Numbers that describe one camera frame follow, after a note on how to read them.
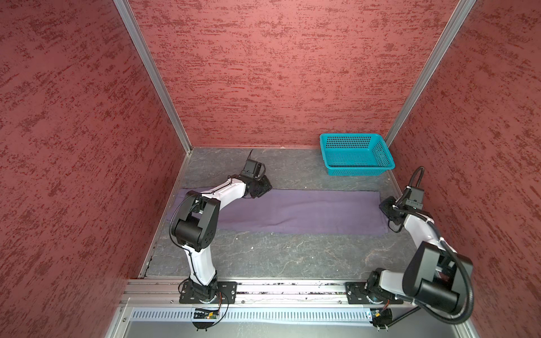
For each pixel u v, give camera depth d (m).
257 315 0.77
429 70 0.88
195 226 0.49
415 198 0.68
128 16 0.72
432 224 0.54
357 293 0.74
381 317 0.70
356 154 1.19
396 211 0.65
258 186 0.82
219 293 0.73
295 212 0.98
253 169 0.77
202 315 0.72
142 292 0.76
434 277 0.42
